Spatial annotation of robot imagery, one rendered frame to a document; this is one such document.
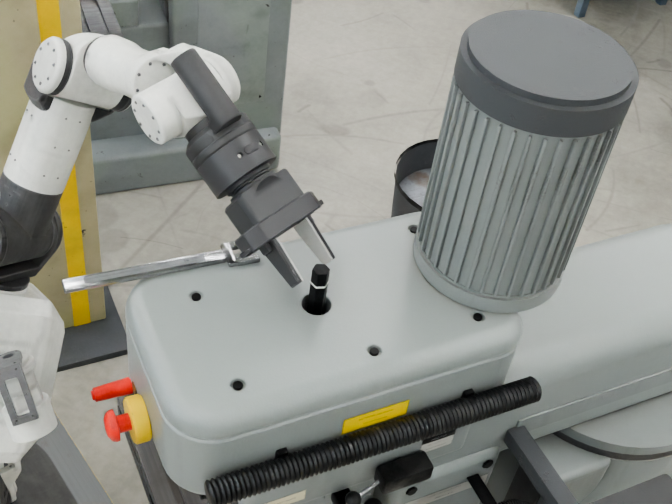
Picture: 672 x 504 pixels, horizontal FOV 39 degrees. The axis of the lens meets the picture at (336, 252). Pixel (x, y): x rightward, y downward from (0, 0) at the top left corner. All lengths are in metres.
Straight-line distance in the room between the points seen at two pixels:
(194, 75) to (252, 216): 0.17
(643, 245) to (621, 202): 3.08
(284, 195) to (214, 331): 0.18
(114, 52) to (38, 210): 0.29
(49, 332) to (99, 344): 2.08
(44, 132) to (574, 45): 0.73
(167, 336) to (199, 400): 0.10
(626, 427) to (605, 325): 0.22
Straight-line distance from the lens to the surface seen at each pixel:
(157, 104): 1.11
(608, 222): 4.53
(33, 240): 1.46
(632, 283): 1.52
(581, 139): 1.05
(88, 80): 1.34
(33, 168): 1.41
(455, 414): 1.19
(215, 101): 1.09
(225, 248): 1.21
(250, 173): 1.11
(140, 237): 4.01
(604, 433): 1.57
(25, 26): 2.83
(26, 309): 1.48
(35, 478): 2.61
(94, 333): 3.61
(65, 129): 1.39
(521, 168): 1.05
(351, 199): 4.27
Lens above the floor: 2.73
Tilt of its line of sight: 43 degrees down
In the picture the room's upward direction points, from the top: 9 degrees clockwise
